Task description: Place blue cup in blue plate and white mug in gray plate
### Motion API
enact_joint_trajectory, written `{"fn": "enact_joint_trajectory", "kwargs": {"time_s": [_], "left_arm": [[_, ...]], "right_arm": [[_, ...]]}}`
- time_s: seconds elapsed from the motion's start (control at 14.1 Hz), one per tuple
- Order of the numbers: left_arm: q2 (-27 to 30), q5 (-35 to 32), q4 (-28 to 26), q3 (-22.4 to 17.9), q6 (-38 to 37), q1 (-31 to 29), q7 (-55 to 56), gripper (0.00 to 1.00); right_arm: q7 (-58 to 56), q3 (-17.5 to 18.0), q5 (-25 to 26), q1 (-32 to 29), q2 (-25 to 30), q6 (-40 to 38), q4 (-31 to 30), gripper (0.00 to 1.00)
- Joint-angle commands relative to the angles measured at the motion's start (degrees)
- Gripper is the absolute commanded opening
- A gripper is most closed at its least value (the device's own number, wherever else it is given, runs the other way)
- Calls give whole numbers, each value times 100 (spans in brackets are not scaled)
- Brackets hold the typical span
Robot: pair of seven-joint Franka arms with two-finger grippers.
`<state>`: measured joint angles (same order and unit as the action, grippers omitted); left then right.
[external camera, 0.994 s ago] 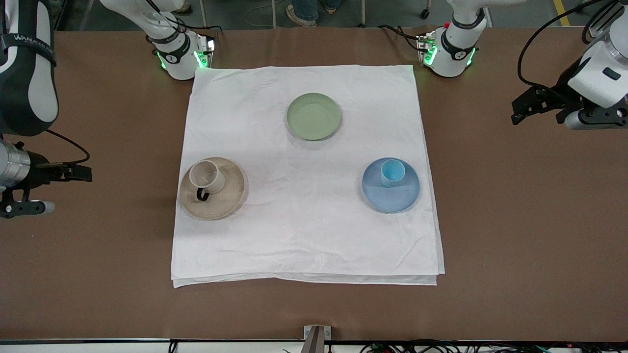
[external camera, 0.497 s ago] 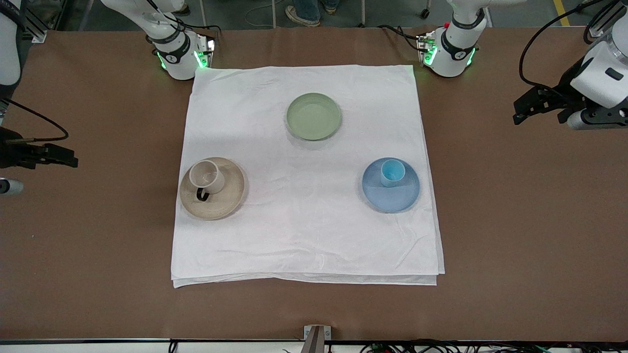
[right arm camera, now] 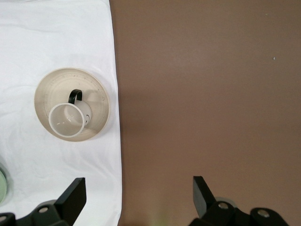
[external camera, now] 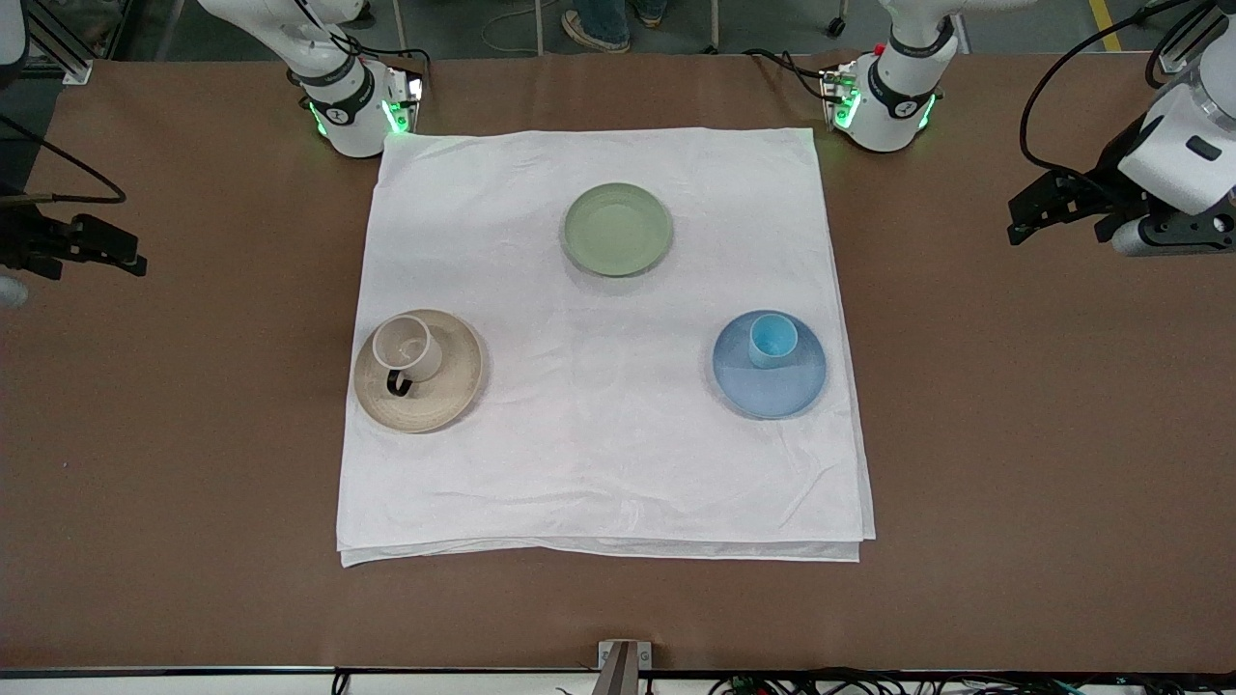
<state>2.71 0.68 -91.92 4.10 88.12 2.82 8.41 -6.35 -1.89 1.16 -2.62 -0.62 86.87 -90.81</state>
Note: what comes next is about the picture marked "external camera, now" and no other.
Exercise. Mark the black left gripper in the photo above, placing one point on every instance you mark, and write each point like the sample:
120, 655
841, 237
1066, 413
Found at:
1104, 186

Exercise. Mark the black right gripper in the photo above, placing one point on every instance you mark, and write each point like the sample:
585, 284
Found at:
19, 238

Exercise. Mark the blue paper cup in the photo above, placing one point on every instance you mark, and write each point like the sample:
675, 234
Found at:
772, 340

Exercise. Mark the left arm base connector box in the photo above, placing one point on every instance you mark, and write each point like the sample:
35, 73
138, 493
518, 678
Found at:
838, 97

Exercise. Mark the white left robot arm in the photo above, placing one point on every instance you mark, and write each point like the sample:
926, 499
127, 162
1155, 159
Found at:
1183, 145

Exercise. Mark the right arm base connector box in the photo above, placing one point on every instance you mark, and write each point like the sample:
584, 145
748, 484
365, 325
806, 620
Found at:
404, 101

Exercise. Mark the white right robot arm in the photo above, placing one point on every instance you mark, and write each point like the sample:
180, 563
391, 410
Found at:
348, 121

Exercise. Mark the blue round plate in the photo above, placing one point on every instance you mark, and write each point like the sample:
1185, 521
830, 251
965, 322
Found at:
772, 391

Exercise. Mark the beige gray round plate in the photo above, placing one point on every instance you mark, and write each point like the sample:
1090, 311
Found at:
444, 396

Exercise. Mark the green round plate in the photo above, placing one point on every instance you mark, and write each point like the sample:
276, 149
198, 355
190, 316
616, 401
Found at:
618, 230

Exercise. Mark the black caster wheel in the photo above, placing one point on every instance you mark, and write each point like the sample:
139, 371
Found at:
836, 25

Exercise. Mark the dark sneaker with white sole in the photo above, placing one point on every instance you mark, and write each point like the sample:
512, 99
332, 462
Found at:
649, 12
594, 34

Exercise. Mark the white folded cloth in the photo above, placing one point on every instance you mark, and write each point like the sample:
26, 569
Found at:
599, 454

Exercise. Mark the aluminium frame post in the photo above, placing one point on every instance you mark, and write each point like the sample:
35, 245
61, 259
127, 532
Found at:
1183, 53
63, 58

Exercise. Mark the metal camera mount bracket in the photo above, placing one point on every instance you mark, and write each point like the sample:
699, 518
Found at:
624, 666

